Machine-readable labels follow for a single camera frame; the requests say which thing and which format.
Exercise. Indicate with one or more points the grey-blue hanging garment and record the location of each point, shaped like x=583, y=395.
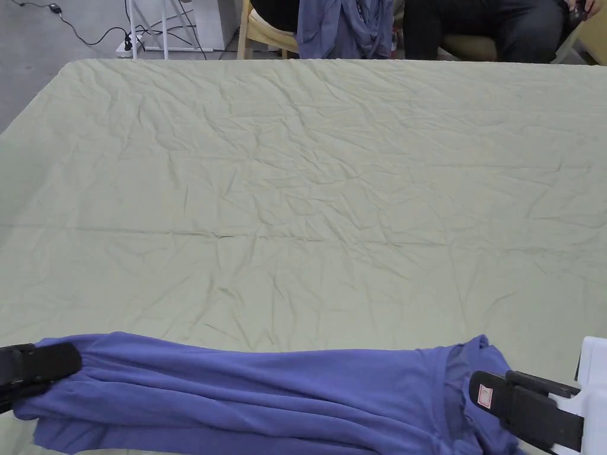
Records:
x=341, y=28

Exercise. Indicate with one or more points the blue shirt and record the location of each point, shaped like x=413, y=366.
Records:
x=246, y=403

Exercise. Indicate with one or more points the white power strip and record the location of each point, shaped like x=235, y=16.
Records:
x=129, y=45

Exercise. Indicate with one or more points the bed with pale green sheet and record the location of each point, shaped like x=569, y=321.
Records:
x=294, y=189

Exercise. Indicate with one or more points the black power adapter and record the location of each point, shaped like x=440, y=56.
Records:
x=55, y=8

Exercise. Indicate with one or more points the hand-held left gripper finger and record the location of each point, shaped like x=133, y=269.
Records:
x=19, y=394
x=45, y=361

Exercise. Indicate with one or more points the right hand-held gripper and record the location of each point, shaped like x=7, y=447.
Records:
x=595, y=398

